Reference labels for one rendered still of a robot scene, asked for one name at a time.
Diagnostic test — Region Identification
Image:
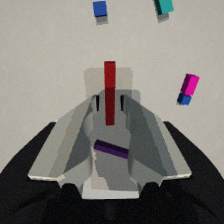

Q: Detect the turquoise rod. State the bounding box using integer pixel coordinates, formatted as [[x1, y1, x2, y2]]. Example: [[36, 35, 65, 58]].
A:
[[155, 0, 174, 16]]

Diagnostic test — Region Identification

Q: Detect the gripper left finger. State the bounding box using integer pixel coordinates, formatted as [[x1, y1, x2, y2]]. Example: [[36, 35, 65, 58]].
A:
[[0, 95, 99, 224]]

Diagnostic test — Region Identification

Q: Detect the red rod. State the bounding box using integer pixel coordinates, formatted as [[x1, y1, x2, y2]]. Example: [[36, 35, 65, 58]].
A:
[[104, 61, 115, 125]]

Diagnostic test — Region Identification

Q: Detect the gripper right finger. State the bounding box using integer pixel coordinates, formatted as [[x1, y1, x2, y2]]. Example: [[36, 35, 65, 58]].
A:
[[120, 94, 224, 224]]

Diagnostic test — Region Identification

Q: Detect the magenta rectangular block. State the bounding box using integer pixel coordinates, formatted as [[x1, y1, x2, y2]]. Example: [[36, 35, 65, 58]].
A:
[[180, 74, 199, 95]]

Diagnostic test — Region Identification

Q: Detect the purple rod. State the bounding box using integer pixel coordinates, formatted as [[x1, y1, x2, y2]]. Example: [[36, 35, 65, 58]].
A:
[[94, 139, 129, 159]]

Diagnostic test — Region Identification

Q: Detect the small blue cube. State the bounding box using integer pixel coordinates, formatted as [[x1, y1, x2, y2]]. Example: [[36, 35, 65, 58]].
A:
[[177, 93, 192, 105], [92, 0, 107, 17]]

